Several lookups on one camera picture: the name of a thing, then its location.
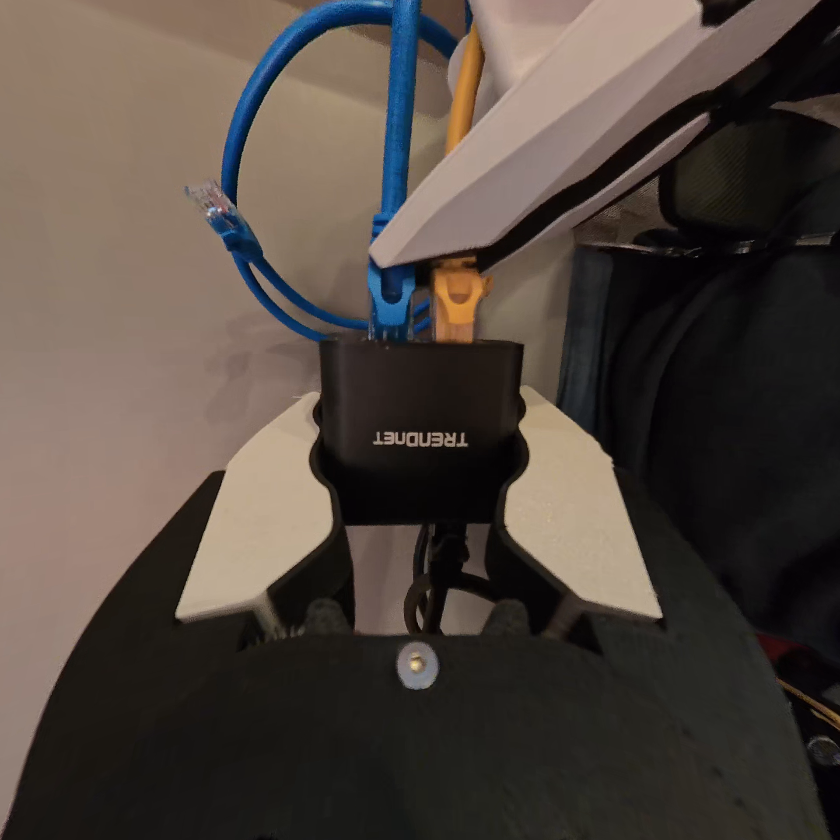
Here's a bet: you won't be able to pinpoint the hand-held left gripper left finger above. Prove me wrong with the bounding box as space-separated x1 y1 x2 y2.
175 392 357 634

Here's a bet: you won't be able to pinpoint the black office chair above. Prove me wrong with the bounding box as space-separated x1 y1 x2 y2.
658 108 840 253

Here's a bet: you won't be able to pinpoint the orange ethernet cable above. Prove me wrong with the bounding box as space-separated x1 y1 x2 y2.
430 26 493 345

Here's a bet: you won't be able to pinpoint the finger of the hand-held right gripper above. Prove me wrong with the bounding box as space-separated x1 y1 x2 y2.
369 0 823 273
448 0 698 119

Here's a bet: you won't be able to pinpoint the black ethernet cable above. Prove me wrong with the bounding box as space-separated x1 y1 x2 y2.
403 521 500 636

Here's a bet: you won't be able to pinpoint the black ethernet adapter box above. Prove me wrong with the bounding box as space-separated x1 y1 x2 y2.
319 339 526 526

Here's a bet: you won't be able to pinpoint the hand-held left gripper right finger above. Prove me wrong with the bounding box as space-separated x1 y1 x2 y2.
484 386 664 636

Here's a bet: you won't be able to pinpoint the person's legs in jeans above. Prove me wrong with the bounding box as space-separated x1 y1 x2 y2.
556 248 618 427

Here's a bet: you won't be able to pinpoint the blue ethernet cable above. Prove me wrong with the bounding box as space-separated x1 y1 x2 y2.
184 0 475 345

